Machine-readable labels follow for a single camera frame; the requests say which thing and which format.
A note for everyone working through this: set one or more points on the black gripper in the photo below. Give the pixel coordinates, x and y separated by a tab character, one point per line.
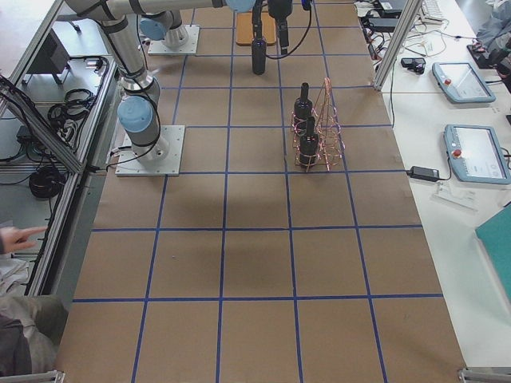
279	7

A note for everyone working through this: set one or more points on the dark glass wine bottle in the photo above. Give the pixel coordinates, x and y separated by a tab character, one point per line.
259	49

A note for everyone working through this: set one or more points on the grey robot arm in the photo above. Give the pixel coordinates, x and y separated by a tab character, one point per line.
138	112
165	27

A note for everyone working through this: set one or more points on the dark wine bottle in basket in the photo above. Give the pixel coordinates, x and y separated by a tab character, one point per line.
302	108

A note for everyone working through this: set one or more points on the person's pointing hand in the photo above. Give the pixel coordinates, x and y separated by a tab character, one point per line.
15	239

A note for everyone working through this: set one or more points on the far teach pendant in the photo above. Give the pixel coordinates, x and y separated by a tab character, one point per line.
462	83

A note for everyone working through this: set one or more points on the teach pendant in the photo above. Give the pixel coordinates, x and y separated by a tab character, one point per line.
462	83
475	154

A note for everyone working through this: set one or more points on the black power adapter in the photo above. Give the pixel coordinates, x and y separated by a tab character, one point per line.
421	173

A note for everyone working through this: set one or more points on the black box on shelf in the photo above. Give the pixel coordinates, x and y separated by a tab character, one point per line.
51	59

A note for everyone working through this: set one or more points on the near teach pendant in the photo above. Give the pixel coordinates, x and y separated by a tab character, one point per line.
475	154

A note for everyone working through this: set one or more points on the clear acrylic stand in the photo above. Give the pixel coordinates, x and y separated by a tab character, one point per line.
462	199

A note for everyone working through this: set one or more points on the teal folder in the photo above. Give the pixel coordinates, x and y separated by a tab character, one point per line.
494	234

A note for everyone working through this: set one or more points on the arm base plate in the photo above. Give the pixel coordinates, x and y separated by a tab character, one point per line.
163	159
179	41

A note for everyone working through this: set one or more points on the copper wire bottle basket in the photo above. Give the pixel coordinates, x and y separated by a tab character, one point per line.
330	148

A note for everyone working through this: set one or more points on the aluminium frame post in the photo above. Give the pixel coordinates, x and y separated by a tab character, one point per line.
400	32

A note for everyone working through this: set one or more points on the aluminium frame rail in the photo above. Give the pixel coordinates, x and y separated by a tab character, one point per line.
96	73

